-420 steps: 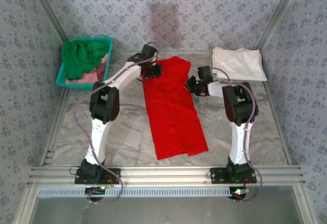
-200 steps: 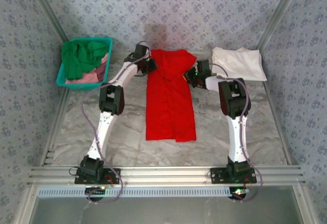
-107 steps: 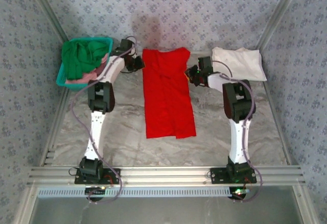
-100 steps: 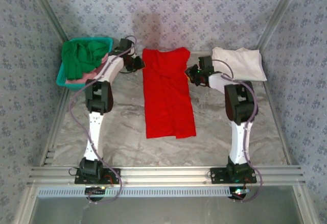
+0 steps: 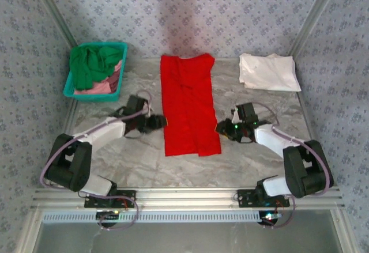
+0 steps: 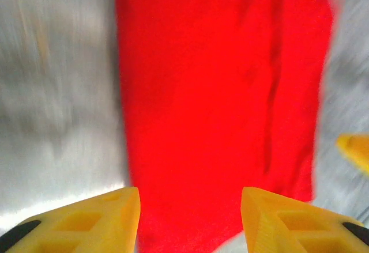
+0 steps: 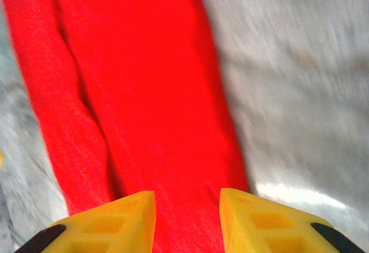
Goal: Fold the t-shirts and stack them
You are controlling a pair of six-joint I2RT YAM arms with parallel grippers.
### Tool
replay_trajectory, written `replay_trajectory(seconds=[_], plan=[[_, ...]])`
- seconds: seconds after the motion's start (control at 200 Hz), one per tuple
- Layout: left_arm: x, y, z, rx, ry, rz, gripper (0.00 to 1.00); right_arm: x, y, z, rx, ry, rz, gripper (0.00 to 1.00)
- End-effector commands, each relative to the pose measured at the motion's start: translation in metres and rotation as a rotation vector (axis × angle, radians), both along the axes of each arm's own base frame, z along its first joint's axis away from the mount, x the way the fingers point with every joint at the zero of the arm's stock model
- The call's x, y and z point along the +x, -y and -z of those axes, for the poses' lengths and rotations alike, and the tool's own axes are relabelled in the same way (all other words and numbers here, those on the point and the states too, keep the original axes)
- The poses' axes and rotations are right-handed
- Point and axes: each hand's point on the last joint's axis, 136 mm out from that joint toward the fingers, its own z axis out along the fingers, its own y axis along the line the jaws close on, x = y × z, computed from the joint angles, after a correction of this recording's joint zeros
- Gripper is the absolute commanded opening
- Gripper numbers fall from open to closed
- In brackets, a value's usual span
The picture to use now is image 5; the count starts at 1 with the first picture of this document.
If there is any red t-shirt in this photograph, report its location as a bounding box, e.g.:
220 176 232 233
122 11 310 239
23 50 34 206
160 53 223 158

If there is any left control board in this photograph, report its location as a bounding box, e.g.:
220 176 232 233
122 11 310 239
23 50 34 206
96 210 121 228

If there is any folded white t-shirt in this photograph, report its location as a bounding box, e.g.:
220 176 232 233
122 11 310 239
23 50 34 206
238 52 303 92

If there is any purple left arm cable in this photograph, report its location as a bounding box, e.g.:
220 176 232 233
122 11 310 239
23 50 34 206
39 90 140 231

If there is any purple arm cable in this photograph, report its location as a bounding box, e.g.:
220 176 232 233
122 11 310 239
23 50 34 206
39 90 140 231
253 103 336 229

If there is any aluminium mounting rail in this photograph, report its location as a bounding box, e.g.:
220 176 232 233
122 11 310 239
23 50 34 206
31 188 345 209

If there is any right control board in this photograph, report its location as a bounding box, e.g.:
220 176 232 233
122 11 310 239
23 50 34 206
258 211 283 228

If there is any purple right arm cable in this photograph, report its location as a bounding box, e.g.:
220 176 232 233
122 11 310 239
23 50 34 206
253 103 336 229

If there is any slotted white cable duct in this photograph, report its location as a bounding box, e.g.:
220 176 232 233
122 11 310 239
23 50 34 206
43 211 262 224

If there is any pink t-shirt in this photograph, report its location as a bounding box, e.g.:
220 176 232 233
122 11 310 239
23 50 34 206
74 59 123 95

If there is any aluminium frame post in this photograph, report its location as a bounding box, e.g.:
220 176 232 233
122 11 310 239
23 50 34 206
288 0 345 59
31 0 78 48

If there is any control board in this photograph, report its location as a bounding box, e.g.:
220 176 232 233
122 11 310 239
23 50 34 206
96 210 121 228
258 211 283 228

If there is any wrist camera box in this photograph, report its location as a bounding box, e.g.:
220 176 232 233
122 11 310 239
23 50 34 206
216 119 236 138
148 115 166 130

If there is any teal plastic laundry basket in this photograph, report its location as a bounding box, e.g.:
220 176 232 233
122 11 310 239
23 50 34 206
62 41 129 104

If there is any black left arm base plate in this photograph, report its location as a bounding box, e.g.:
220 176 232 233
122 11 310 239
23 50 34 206
83 190 137 209

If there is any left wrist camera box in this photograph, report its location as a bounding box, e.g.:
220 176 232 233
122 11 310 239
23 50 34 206
148 115 166 130

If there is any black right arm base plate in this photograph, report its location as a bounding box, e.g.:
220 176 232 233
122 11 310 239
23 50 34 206
236 189 290 209

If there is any green t-shirt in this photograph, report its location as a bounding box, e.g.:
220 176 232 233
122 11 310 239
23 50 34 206
69 45 123 91

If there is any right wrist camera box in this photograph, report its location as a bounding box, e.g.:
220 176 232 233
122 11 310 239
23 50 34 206
216 119 236 138

